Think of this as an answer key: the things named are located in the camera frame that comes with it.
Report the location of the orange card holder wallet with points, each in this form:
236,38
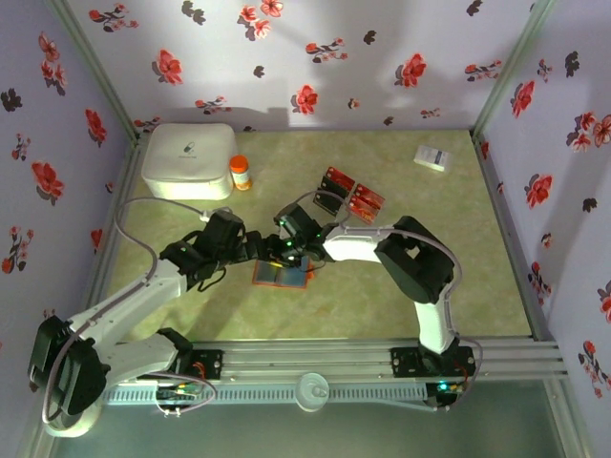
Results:
291,280

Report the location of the black VIP card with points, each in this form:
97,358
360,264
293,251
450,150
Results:
267,276
327,204
334,188

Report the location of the red VIP card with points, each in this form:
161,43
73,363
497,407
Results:
341,176
371,192
365,212

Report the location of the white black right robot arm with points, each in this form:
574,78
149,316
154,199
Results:
353,245

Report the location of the orange pill bottle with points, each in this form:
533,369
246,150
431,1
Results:
241,174

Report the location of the white pill case box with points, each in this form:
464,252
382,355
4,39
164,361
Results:
188,162

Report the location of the green circuit board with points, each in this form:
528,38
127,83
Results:
444,387
179,392

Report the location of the white round knob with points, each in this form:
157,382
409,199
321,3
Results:
311,392

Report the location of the small white carton box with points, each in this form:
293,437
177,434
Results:
432,157

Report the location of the clear tape roll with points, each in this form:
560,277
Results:
81,429

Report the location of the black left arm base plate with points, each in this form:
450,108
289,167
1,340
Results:
207,365

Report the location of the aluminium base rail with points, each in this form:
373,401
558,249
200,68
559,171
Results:
305,358

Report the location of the aluminium side rail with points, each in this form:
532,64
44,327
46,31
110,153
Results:
123,191
505,214

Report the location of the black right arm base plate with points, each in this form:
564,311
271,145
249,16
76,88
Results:
406,362

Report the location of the aluminium corner post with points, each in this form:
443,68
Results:
510,71
98,71

